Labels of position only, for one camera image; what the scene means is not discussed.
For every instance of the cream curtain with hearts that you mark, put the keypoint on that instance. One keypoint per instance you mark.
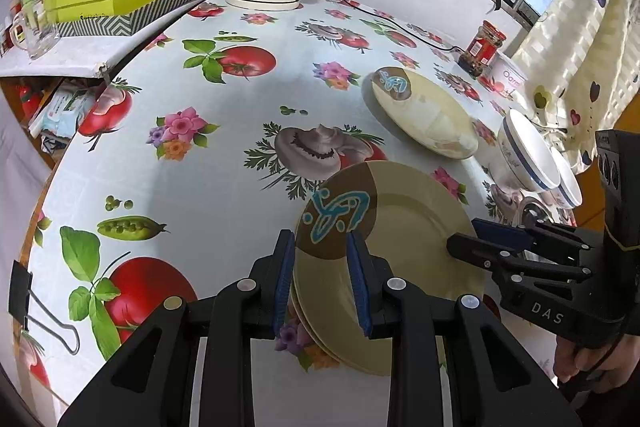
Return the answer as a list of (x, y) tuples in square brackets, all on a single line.
[(580, 32)]

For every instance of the clear glass mug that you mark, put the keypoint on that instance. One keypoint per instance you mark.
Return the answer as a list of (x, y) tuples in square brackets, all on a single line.
[(35, 34)]

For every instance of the tissue packets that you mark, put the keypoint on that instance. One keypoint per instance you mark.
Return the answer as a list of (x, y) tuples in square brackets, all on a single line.
[(62, 112)]

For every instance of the person's right hand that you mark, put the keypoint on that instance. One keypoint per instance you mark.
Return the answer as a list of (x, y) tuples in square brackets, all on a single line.
[(570, 357)]

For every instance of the row of small bottles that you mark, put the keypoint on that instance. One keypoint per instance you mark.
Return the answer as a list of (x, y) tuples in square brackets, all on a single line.
[(25, 7)]

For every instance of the white bowl with blue stripes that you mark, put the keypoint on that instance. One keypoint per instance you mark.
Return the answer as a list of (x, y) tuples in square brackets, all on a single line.
[(525, 157), (567, 187)]

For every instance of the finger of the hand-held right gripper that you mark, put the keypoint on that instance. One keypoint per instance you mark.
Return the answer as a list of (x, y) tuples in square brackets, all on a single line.
[(500, 229), (475, 252)]

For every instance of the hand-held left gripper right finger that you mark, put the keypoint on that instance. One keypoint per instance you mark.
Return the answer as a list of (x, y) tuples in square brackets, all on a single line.
[(360, 292)]

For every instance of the white yogurt cup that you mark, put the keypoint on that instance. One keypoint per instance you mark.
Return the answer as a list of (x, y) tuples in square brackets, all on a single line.
[(507, 77)]

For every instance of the black binder clip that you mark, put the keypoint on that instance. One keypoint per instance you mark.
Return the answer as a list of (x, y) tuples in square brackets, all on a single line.
[(22, 292)]

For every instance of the vegetable printed tablecloth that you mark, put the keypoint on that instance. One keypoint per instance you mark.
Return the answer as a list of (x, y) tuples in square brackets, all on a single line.
[(210, 187)]

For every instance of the white shelf board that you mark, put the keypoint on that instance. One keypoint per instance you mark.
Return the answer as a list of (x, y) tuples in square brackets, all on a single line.
[(75, 57)]

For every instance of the glass jar with red lid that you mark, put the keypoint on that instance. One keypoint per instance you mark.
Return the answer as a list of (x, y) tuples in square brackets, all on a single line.
[(481, 47)]

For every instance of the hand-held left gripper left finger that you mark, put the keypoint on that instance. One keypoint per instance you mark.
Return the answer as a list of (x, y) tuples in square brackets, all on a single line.
[(282, 287)]

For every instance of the zigzag patterned box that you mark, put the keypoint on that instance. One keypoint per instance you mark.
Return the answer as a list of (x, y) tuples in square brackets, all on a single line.
[(120, 24)]

